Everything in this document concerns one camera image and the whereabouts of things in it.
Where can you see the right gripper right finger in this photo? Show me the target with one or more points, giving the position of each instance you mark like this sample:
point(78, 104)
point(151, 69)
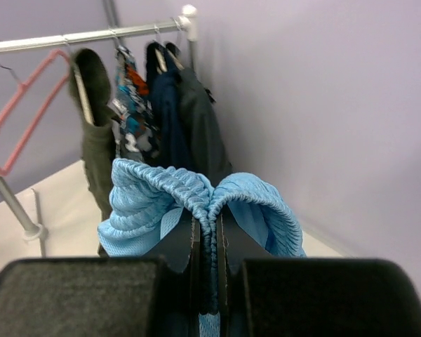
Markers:
point(234, 246)

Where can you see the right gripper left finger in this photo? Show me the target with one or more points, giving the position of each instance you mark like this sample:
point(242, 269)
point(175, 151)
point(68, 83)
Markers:
point(176, 310)

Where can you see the light blue shorts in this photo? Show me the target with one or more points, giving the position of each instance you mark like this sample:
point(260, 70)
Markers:
point(147, 202)

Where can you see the pink hanger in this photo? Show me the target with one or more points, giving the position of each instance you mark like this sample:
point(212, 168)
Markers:
point(30, 102)

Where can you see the dark grey shorts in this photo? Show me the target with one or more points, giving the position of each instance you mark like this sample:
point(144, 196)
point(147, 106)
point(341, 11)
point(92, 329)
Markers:
point(199, 121)

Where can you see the patterned colourful shorts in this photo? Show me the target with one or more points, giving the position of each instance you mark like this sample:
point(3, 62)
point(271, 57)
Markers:
point(139, 133)

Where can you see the beige wooden hanger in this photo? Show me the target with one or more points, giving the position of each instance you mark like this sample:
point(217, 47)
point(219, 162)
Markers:
point(85, 105)
point(161, 63)
point(175, 59)

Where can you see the navy blue shorts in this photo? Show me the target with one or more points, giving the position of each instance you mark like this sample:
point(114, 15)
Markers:
point(164, 98)

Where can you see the olive green shorts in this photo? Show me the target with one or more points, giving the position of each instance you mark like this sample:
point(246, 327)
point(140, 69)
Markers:
point(98, 146)

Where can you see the metal clothes rack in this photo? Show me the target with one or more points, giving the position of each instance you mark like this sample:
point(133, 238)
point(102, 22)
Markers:
point(26, 210)

